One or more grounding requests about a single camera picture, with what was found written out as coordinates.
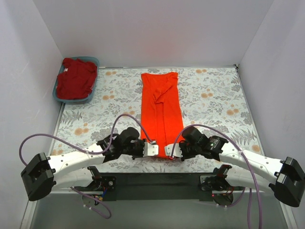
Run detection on orange t shirt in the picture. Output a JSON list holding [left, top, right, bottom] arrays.
[[141, 72, 183, 158]]

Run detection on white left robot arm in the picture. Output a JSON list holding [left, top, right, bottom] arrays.
[[21, 127, 148, 201]]

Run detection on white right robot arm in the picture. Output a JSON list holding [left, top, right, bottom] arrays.
[[181, 125, 305, 207]]

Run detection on black front table strip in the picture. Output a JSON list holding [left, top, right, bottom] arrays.
[[101, 173, 213, 202]]

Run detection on blue plastic basket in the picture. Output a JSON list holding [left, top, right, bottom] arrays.
[[52, 56, 100, 104]]

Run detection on red t shirt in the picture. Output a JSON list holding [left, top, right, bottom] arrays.
[[56, 58, 97, 100]]

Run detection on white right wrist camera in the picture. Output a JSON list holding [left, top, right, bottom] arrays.
[[164, 143, 182, 158]]

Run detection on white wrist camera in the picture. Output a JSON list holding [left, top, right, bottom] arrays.
[[143, 142, 159, 157], [164, 143, 182, 158]]

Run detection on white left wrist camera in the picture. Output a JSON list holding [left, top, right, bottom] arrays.
[[143, 142, 159, 157]]

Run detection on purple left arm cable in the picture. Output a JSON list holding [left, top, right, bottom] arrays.
[[19, 114, 157, 219]]

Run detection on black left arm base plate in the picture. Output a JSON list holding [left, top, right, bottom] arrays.
[[74, 176, 116, 191]]

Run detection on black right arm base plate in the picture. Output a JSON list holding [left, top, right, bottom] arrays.
[[199, 175, 243, 191]]

